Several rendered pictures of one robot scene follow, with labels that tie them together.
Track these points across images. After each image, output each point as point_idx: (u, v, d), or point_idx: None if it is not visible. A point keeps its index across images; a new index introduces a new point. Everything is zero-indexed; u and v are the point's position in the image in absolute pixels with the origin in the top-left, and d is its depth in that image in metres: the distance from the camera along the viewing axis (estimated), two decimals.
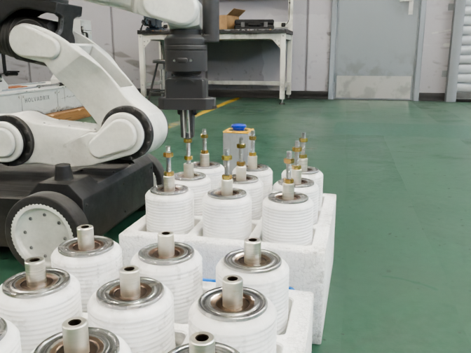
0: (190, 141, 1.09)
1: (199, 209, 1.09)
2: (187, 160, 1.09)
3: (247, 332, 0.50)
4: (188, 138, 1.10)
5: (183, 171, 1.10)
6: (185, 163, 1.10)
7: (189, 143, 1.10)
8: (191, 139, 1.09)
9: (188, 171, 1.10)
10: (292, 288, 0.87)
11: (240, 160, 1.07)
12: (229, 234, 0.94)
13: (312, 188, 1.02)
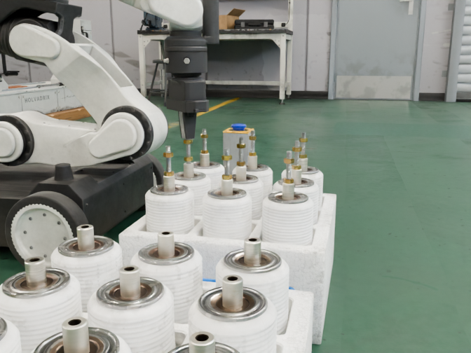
0: (190, 141, 1.10)
1: (199, 209, 1.09)
2: (193, 160, 1.10)
3: (247, 332, 0.50)
4: (185, 139, 1.09)
5: (183, 171, 1.10)
6: (185, 163, 1.10)
7: (186, 145, 1.10)
8: None
9: (188, 171, 1.10)
10: (292, 288, 0.87)
11: (240, 160, 1.07)
12: (229, 234, 0.94)
13: (312, 188, 1.02)
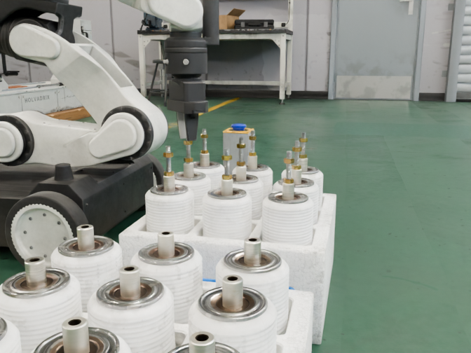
0: (188, 143, 1.09)
1: (199, 209, 1.09)
2: (186, 161, 1.10)
3: (247, 332, 0.50)
4: (189, 140, 1.10)
5: (183, 171, 1.10)
6: (185, 163, 1.10)
7: (190, 146, 1.10)
8: (190, 141, 1.09)
9: (188, 171, 1.10)
10: (292, 288, 0.87)
11: (240, 160, 1.07)
12: (229, 234, 0.94)
13: (312, 188, 1.02)
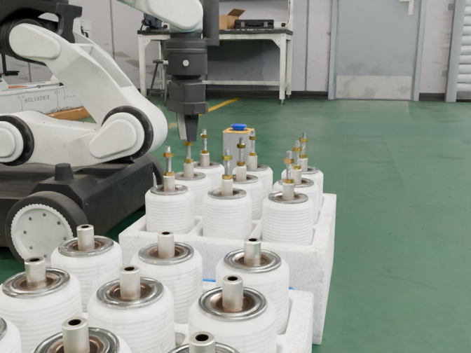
0: (184, 143, 1.10)
1: (199, 209, 1.09)
2: (187, 160, 1.11)
3: (247, 332, 0.50)
4: (188, 141, 1.09)
5: (183, 171, 1.10)
6: (185, 163, 1.10)
7: (187, 147, 1.09)
8: (183, 141, 1.09)
9: (188, 171, 1.10)
10: (292, 288, 0.87)
11: (240, 160, 1.07)
12: (229, 234, 0.94)
13: (312, 188, 1.02)
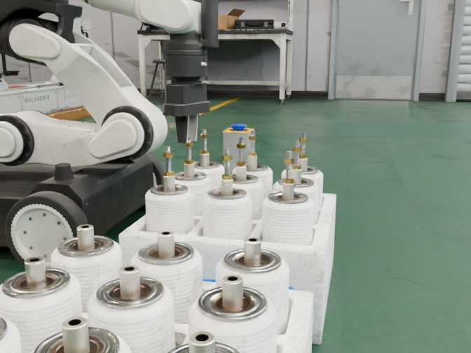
0: (192, 145, 1.09)
1: (198, 209, 1.08)
2: (190, 163, 1.09)
3: (247, 332, 0.50)
4: None
5: (184, 171, 1.10)
6: (186, 163, 1.10)
7: (189, 147, 1.10)
8: (193, 142, 1.09)
9: (188, 171, 1.10)
10: (292, 288, 0.87)
11: (240, 160, 1.07)
12: (229, 234, 0.94)
13: (312, 188, 1.02)
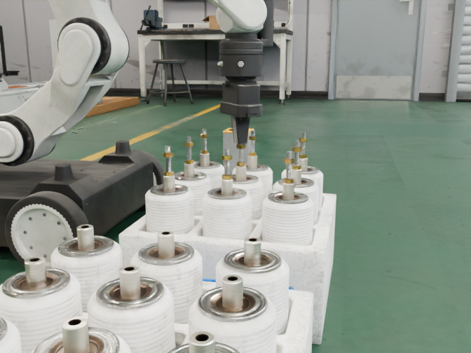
0: (192, 145, 1.09)
1: (198, 209, 1.08)
2: (190, 163, 1.09)
3: (247, 332, 0.50)
4: None
5: (184, 171, 1.10)
6: (186, 163, 1.10)
7: (189, 147, 1.10)
8: (193, 142, 1.09)
9: (188, 171, 1.10)
10: (292, 288, 0.87)
11: (242, 160, 1.08)
12: (229, 234, 0.94)
13: (312, 188, 1.02)
